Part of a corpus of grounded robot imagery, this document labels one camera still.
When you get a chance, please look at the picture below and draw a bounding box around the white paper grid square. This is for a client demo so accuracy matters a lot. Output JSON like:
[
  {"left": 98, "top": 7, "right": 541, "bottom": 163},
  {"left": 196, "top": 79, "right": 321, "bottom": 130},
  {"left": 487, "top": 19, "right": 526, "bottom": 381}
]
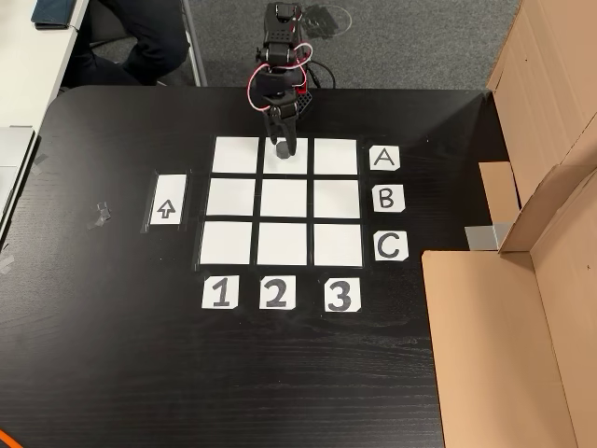
[
  {"left": 199, "top": 221, "right": 253, "bottom": 265},
  {"left": 313, "top": 138, "right": 359, "bottom": 176},
  {"left": 313, "top": 223, "right": 364, "bottom": 268},
  {"left": 257, "top": 222, "right": 309, "bottom": 266},
  {"left": 312, "top": 179, "right": 361, "bottom": 219},
  {"left": 212, "top": 136, "right": 260, "bottom": 174},
  {"left": 263, "top": 138, "right": 310, "bottom": 175},
  {"left": 205, "top": 178, "right": 257, "bottom": 217},
  {"left": 259, "top": 179, "right": 309, "bottom": 218}
]

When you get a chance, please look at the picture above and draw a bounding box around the black floor tape patch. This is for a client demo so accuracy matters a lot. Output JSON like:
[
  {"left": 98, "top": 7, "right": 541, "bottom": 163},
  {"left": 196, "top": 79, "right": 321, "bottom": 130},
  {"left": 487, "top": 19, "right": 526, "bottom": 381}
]
[{"left": 303, "top": 4, "right": 338, "bottom": 39}]

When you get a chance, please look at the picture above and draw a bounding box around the grey metal desk leg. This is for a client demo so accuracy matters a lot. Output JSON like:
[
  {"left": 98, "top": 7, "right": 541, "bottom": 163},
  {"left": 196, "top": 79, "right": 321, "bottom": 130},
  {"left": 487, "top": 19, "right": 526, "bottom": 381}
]
[{"left": 180, "top": 0, "right": 209, "bottom": 88}]

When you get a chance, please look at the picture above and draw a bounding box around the paper label letter A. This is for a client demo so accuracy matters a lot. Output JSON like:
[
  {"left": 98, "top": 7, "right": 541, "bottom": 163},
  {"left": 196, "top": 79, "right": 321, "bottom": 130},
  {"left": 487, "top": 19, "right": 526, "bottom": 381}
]
[{"left": 370, "top": 145, "right": 401, "bottom": 173}]

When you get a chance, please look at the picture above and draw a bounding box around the paper label letter B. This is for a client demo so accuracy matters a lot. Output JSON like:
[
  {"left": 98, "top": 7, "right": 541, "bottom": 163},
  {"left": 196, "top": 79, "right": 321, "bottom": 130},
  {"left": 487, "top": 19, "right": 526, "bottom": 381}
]
[{"left": 372, "top": 184, "right": 406, "bottom": 214}]

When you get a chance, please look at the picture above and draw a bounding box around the white arrow paper sheet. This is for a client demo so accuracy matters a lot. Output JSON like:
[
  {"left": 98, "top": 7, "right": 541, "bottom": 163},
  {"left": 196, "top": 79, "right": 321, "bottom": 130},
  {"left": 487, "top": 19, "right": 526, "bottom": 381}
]
[{"left": 149, "top": 174, "right": 187, "bottom": 227}]

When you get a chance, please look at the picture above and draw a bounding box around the person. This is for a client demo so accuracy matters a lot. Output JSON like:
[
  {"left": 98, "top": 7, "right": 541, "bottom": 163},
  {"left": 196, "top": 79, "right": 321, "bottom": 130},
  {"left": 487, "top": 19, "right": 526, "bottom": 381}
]
[{"left": 60, "top": 0, "right": 190, "bottom": 88}]

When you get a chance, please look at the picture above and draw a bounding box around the paper label letter C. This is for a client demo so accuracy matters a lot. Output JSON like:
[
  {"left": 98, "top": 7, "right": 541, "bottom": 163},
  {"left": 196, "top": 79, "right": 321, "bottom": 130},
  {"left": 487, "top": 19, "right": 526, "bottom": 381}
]
[{"left": 374, "top": 231, "right": 410, "bottom": 262}]

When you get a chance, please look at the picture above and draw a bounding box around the paper label number 2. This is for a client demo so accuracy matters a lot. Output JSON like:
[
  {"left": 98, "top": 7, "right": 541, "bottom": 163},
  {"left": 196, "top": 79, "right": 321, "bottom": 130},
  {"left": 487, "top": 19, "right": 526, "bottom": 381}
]
[{"left": 258, "top": 274, "right": 298, "bottom": 310}]

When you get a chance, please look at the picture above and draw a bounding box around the paper label number 3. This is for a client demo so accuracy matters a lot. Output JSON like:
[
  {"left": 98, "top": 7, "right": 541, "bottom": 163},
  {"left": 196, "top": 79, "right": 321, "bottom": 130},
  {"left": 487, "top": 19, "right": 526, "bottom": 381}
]
[{"left": 324, "top": 277, "right": 363, "bottom": 313}]

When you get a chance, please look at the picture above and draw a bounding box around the paper label number 1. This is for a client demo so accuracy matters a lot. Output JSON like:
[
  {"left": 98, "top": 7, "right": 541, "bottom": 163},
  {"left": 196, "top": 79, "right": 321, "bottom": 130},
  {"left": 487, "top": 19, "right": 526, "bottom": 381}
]
[{"left": 201, "top": 274, "right": 241, "bottom": 310}]

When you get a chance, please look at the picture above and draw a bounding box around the grey tape block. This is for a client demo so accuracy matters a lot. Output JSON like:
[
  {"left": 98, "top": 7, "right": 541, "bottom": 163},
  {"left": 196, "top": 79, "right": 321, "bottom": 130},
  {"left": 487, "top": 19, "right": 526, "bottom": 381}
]
[{"left": 465, "top": 223, "right": 514, "bottom": 252}]

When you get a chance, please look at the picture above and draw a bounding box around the dark tablet case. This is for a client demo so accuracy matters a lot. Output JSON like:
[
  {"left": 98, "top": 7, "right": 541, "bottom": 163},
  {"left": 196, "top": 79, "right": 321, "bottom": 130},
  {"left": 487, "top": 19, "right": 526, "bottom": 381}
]
[{"left": 31, "top": 0, "right": 76, "bottom": 31}]

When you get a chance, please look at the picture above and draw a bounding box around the white desk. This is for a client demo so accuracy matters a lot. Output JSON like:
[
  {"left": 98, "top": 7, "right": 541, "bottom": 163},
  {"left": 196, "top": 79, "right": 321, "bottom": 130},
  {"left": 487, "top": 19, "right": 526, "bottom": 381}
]
[{"left": 0, "top": 0, "right": 90, "bottom": 130}]

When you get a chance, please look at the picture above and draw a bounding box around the large brown cardboard panel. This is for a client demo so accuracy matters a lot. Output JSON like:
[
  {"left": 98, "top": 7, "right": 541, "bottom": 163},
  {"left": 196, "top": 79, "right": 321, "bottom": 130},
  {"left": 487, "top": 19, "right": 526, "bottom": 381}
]
[
  {"left": 422, "top": 161, "right": 597, "bottom": 448},
  {"left": 479, "top": 0, "right": 597, "bottom": 225}
]

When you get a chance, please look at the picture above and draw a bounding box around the red white servo cable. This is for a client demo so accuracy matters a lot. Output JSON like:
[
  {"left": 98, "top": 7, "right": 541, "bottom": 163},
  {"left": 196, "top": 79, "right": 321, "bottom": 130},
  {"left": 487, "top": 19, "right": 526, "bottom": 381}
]
[{"left": 246, "top": 41, "right": 314, "bottom": 114}]

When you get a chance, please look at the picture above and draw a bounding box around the black power cable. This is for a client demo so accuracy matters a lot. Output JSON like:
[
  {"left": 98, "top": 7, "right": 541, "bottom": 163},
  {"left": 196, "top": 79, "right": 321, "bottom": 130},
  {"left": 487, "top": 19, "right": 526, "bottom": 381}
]
[{"left": 305, "top": 59, "right": 338, "bottom": 90}]

